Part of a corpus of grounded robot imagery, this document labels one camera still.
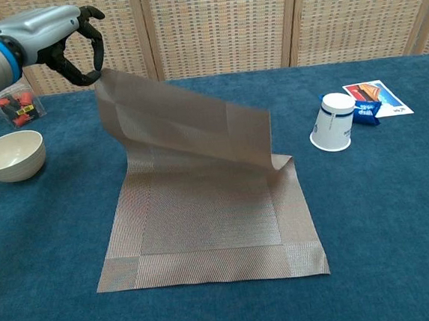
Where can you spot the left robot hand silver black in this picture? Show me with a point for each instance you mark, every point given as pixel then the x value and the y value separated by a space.
pixel 45 29

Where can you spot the cream ceramic bowl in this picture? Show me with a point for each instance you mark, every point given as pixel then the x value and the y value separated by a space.
pixel 9 156

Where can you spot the grey-brown woven placemat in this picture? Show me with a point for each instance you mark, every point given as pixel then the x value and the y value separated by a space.
pixel 212 220

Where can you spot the clear box red black items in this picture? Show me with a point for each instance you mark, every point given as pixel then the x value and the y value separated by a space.
pixel 18 108

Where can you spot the woven bamboo folding screen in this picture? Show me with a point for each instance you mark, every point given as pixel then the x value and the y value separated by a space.
pixel 217 25

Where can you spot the white paper cup blue print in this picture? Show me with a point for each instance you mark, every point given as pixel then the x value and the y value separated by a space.
pixel 332 127

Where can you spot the blue snack packet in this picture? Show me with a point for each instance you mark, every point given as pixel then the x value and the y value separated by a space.
pixel 365 114

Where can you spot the colourful postcard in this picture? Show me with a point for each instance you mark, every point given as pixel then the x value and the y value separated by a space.
pixel 389 96

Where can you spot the blue plush table cover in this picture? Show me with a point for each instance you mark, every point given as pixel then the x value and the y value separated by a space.
pixel 373 210

